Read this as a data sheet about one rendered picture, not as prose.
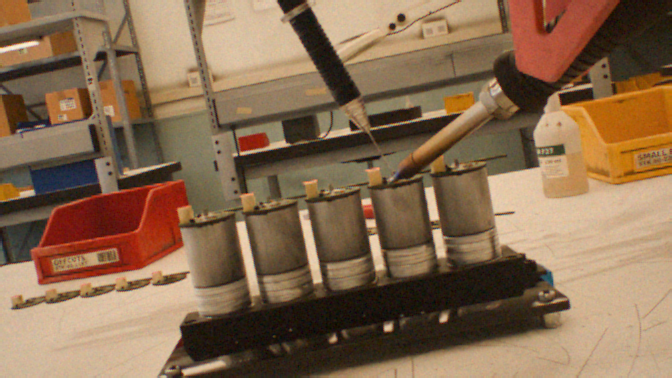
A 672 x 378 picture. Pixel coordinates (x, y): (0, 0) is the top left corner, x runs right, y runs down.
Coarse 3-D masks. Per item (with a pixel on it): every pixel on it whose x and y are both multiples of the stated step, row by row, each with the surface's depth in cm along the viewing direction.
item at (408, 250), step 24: (384, 192) 32; (408, 192) 32; (384, 216) 33; (408, 216) 32; (384, 240) 33; (408, 240) 32; (432, 240) 33; (384, 264) 33; (408, 264) 32; (432, 264) 33
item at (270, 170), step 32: (192, 0) 265; (192, 32) 265; (224, 96) 267; (384, 96) 261; (576, 96) 254; (224, 128) 268; (384, 128) 262; (416, 128) 261; (480, 128) 262; (512, 128) 261; (256, 160) 268; (288, 160) 270; (320, 160) 269
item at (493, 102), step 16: (496, 80) 27; (480, 96) 28; (496, 96) 27; (480, 112) 28; (496, 112) 28; (512, 112) 28; (448, 128) 29; (464, 128) 29; (432, 144) 30; (448, 144) 30; (416, 160) 31; (432, 160) 31
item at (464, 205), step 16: (448, 176) 32; (464, 176) 32; (480, 176) 32; (448, 192) 32; (464, 192) 32; (480, 192) 32; (448, 208) 33; (464, 208) 32; (480, 208) 32; (448, 224) 33; (464, 224) 32; (480, 224) 32; (448, 240) 33; (464, 240) 32; (480, 240) 32; (496, 240) 33; (448, 256) 33; (464, 256) 33; (480, 256) 32; (496, 256) 33
